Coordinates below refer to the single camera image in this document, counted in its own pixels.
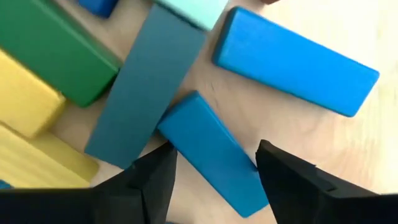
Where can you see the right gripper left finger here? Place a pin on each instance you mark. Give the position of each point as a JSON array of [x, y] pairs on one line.
[[146, 193]]

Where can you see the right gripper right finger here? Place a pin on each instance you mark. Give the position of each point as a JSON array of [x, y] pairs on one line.
[[295, 193]]

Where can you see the long dark teal block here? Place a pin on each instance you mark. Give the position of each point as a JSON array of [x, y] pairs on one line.
[[146, 87]]

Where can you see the long yellow block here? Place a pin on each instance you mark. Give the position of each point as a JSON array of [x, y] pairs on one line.
[[21, 96], [37, 165]]

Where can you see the long green block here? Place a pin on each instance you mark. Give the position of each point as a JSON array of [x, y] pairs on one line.
[[53, 43]]

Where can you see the light cyan block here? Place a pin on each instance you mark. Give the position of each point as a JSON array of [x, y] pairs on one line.
[[199, 11]]

